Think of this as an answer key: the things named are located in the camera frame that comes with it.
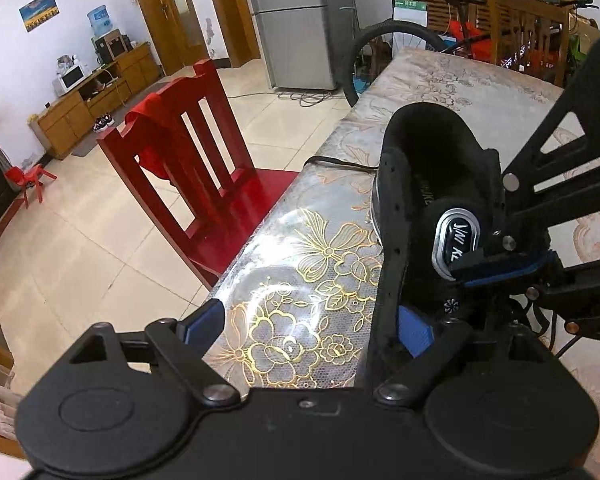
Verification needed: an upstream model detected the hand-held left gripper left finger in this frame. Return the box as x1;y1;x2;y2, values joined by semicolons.
68;298;241;407

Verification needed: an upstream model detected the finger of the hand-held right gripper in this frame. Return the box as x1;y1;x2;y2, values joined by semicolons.
451;259;600;347
451;91;600;276

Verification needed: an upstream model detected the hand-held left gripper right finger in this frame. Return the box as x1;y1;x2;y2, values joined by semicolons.
374;305;557;407

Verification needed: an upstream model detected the black sneaker shoe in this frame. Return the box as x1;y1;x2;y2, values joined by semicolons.
357;102;556;391

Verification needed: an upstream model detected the black shoelace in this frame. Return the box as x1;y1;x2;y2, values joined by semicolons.
304;156;581;361

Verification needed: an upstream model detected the brown carved wooden chair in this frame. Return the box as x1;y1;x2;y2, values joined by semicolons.
482;0;571;88

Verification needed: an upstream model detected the red wooden chair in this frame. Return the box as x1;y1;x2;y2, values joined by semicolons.
97;58;301;291

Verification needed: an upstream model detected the white box with green label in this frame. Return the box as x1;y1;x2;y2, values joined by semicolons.
392;0;429;56

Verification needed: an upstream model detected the red cloth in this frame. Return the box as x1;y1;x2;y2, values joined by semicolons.
124;92;173;181

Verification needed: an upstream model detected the grey floor mat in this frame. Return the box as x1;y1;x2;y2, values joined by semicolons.
72;137;105;158

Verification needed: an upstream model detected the bicycle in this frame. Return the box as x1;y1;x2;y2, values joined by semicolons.
341;0;596;108

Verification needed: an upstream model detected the small red plastic chair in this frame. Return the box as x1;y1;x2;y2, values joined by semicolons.
4;162;58;208

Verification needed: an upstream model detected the wooden sideboard cabinet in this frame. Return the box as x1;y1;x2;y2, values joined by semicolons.
27;42;161;161

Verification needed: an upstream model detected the white microwave oven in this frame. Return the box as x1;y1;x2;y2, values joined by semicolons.
54;64;91;96

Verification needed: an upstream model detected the black countertop appliance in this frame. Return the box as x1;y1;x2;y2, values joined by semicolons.
92;30;134;65

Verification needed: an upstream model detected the silver refrigerator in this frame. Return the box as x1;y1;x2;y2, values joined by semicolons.
241;0;353;92

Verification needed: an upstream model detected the wooden door with glass pane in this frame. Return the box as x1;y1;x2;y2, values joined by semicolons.
124;0;209;77

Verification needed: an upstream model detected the blue water dispenser bottle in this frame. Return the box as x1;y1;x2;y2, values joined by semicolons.
86;5;114;38

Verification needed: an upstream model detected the floor cable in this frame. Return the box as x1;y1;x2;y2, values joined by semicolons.
227;87;343;109

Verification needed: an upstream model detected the wooden door frame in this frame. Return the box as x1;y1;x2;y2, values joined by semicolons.
201;0;261;68

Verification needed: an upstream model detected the blue and yellow wall poster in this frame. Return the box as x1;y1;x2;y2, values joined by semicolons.
20;0;60;33

